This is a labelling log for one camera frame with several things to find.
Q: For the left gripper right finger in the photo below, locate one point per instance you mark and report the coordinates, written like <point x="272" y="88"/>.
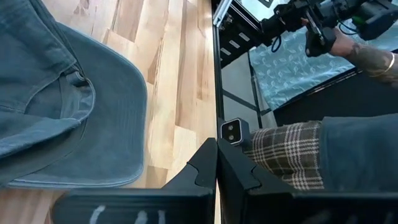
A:
<point x="242" y="205"/>

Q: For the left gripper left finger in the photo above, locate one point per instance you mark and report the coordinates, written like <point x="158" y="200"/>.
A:
<point x="186" y="205"/>

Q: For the grey-blue denim cap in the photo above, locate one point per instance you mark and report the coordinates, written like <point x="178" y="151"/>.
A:
<point x="109" y="124"/>

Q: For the person's forearm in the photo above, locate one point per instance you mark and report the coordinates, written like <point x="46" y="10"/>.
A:
<point x="370" y="60"/>

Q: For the black table leg strut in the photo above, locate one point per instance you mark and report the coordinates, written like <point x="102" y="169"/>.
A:
<point x="255" y="90"/>

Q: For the teal leaf-patterned cloth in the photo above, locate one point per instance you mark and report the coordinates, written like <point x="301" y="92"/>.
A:
<point x="289" y="71"/>

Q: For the person's hand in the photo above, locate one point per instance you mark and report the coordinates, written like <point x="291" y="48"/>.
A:
<point x="342" y="46"/>

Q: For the small silver depth camera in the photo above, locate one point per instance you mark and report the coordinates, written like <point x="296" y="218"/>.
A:
<point x="231" y="132"/>

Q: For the black metal rig frame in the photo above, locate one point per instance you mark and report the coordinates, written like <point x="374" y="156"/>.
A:
<point x="218" y="77"/>

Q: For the silver metal bracket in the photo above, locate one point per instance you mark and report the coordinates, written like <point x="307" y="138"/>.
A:
<point x="222" y="12"/>

